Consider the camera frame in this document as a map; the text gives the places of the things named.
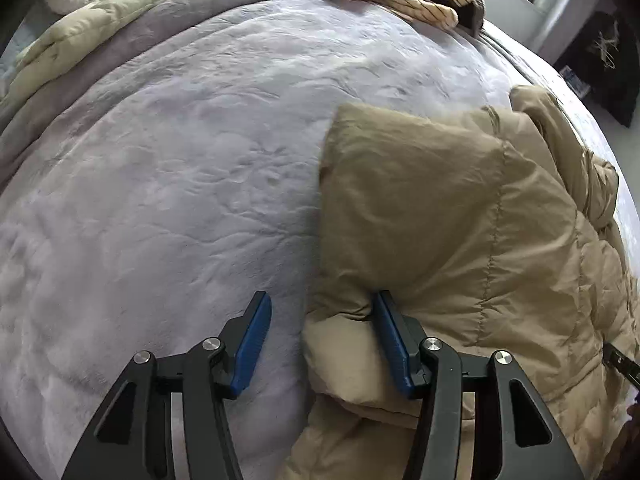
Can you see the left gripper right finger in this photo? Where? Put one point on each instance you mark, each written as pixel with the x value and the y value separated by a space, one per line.
pixel 515 435

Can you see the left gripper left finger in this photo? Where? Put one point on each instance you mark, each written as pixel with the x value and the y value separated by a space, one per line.
pixel 129 436

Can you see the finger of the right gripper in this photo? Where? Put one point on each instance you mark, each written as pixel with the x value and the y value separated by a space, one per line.
pixel 625 366

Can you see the tan puffer jacket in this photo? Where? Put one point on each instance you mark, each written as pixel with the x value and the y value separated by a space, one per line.
pixel 495 229

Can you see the person right hand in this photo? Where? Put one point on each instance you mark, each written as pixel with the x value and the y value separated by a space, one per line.
pixel 622 462

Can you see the lavender plush bed blanket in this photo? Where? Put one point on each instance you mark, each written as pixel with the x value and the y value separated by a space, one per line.
pixel 151 189

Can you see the small printed box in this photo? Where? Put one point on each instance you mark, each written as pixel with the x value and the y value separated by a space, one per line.
pixel 578 86

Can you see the cream quilted comforter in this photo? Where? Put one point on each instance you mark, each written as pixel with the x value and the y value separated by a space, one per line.
pixel 65 43

